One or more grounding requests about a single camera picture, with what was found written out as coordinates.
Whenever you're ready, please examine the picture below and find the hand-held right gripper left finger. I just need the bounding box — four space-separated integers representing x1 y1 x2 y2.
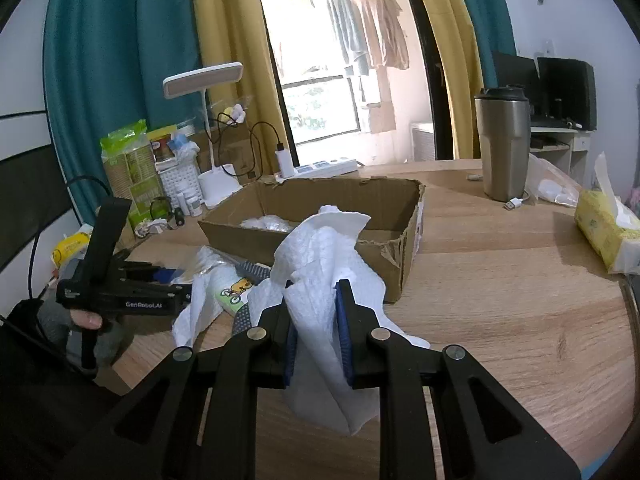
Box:
60 280 301 480

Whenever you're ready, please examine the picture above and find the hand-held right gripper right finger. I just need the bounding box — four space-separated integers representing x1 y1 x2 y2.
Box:
334 279 583 480

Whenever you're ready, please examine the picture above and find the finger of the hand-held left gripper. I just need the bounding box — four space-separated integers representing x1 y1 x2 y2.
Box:
124 283 193 301
122 260 187 286

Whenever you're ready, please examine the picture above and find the grey patterned sock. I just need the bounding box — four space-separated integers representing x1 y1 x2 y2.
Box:
235 259 273 282
232 305 261 337

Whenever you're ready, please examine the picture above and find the cartoon duck tissue pack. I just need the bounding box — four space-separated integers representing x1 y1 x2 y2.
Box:
210 267 261 317

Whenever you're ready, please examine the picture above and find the large white paper towel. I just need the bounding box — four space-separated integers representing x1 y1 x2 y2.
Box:
247 205 431 436

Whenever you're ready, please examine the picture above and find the brown cardboard box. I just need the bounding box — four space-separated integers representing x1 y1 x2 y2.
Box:
197 176 427 305

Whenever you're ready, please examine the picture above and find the person's left forearm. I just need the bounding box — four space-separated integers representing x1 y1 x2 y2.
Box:
0 300 123 441

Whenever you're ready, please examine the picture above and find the person's left hand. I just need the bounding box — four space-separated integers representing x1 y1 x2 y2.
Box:
40 302 126 367

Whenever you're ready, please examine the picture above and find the yellow snack packet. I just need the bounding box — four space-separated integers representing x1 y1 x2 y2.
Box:
50 232 93 276

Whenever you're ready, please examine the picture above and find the green food packet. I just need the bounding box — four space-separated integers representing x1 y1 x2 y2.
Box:
100 119 163 231

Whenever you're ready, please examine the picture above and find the white perforated basket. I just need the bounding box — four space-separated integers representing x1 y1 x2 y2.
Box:
157 160 203 201

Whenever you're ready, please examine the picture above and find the clear plastic bag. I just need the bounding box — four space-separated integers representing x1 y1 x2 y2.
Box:
240 214 301 234

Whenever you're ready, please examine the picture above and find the blue white packet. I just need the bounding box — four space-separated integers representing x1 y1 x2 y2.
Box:
167 132 201 161

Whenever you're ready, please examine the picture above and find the brown carton behind lamp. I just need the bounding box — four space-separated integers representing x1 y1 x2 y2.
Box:
190 127 281 186

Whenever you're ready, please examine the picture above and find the white charger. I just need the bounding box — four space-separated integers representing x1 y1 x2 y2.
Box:
275 144 297 179

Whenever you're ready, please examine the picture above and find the white power strip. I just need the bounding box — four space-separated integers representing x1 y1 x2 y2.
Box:
292 158 358 178

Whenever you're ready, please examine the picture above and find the wide teal curtain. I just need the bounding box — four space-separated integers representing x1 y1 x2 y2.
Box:
42 0 206 221

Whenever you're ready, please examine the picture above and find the white desk lamp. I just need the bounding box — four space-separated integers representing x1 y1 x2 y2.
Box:
162 61 247 210

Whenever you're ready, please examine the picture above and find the white ventilated unit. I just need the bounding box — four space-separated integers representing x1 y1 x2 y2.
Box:
409 121 437 162

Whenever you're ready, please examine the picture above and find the steel tumbler with black lid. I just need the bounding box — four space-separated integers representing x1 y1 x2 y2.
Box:
474 85 532 203

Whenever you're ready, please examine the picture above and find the wide yellow curtain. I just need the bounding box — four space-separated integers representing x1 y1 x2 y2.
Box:
190 0 293 181

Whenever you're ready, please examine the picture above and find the plastic bag with white items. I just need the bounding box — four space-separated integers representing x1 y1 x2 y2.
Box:
527 154 583 207

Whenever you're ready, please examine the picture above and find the yellow tissue pack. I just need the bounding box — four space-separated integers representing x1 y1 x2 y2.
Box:
574 152 640 276

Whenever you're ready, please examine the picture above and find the white computer desk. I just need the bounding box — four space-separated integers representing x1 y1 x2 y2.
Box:
527 125 593 186

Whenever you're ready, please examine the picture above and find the hanging grey shirt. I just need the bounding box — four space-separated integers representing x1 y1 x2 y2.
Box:
326 0 371 78

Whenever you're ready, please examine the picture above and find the small black monitor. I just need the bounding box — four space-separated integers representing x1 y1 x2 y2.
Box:
490 51 538 116

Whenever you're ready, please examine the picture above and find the hanging beige shirt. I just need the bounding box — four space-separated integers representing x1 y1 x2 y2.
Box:
357 0 411 71

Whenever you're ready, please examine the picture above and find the narrow yellow curtain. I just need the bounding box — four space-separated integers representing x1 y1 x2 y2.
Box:
405 0 486 161

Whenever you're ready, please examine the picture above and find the large black monitor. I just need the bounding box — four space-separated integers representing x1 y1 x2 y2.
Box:
536 56 597 131

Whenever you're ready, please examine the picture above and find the narrow teal curtain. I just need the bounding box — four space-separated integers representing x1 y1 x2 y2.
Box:
447 0 518 91

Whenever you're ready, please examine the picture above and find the long black cable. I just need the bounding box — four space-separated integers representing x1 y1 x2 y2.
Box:
27 175 113 306

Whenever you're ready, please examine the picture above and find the black charger cable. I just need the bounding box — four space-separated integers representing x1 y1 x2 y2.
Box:
215 112 286 181

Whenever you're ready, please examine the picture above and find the white usb cable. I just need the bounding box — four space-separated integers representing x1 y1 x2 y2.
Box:
502 187 538 211

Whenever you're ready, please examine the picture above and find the black door frame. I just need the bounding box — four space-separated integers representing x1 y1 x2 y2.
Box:
395 0 451 161

